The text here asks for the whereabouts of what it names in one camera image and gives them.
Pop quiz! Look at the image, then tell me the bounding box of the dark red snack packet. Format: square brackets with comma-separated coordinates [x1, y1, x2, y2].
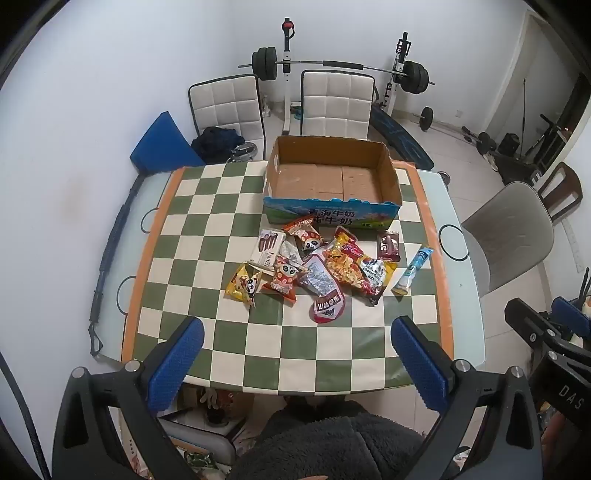
[376, 231, 400, 260]

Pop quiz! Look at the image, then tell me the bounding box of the white biscuit stick box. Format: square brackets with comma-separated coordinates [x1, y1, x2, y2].
[250, 228, 286, 268]

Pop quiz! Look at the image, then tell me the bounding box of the green white checkered tablecloth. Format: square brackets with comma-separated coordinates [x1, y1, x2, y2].
[121, 159, 453, 395]

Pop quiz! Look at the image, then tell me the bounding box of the blue foam mat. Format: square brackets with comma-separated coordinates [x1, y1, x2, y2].
[130, 112, 206, 175]

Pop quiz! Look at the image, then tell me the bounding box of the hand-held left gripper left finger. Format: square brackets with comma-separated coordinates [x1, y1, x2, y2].
[52, 316, 206, 480]

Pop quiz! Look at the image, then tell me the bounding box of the large yellow noodle packet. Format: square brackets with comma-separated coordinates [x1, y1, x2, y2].
[323, 226, 399, 306]

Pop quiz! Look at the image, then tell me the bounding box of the clear small snack packet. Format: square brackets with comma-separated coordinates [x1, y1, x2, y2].
[279, 237, 305, 266]

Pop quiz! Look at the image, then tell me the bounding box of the red white chicken feet packet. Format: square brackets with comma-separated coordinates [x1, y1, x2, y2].
[295, 255, 348, 326]

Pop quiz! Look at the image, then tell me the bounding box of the orange panda snack packet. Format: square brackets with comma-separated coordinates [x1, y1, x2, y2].
[281, 216, 324, 259]
[262, 258, 310, 305]

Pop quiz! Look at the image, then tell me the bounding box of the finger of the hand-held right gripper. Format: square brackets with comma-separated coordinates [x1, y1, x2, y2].
[504, 299, 565, 356]
[551, 296, 591, 329]

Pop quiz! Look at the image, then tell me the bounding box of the long barbell with black plates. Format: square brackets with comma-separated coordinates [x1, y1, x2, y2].
[239, 46, 435, 95]

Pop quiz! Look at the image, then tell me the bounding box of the grey chair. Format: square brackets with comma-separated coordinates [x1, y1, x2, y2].
[461, 181, 555, 294]

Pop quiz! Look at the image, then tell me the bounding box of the dark blue weight bench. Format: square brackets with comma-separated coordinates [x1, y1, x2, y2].
[372, 105, 435, 171]

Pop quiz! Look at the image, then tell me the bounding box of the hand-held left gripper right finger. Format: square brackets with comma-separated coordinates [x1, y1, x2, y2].
[390, 316, 543, 480]

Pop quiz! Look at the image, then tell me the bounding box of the cardboard box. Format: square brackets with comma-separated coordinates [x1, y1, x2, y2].
[263, 135, 403, 230]

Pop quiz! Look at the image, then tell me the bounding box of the dark bag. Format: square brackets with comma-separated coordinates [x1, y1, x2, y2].
[191, 126, 245, 161]

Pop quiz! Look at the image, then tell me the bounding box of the white padded chair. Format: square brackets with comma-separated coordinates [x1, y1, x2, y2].
[188, 74, 267, 162]
[300, 70, 376, 140]

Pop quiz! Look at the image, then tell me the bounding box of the blue white long packet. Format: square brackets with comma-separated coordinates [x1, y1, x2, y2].
[392, 246, 435, 296]

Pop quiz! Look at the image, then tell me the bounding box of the round metal object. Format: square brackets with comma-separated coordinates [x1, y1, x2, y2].
[229, 142, 258, 162]

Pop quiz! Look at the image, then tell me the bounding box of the person's dark fleece clothing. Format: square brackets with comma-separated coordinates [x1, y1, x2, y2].
[228, 399, 462, 480]

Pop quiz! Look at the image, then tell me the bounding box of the brown wooden chair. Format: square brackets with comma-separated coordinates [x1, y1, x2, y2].
[538, 161, 583, 224]

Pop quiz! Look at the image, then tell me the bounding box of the yellow panda snack packet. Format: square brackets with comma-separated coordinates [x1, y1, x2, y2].
[225, 261, 264, 309]

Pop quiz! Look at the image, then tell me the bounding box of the small barbell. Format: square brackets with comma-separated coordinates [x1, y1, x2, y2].
[413, 107, 497, 155]

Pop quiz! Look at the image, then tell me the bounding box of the black exercise machine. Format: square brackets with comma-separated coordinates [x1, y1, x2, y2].
[522, 113, 575, 182]

